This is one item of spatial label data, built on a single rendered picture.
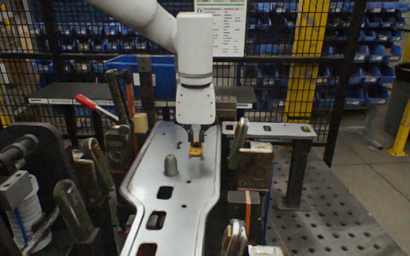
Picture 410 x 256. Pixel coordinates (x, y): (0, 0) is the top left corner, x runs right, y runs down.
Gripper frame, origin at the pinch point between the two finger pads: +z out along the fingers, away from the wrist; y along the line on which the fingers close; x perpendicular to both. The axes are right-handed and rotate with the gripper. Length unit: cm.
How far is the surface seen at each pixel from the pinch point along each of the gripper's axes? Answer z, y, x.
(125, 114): -7.0, -18.6, -1.7
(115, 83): -15.4, -20.0, -1.8
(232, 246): -4.8, 8.5, -42.4
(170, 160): -0.8, -4.8, -13.8
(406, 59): 42, 249, 342
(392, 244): 33, 59, -1
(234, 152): 0.0, 10.3, -7.5
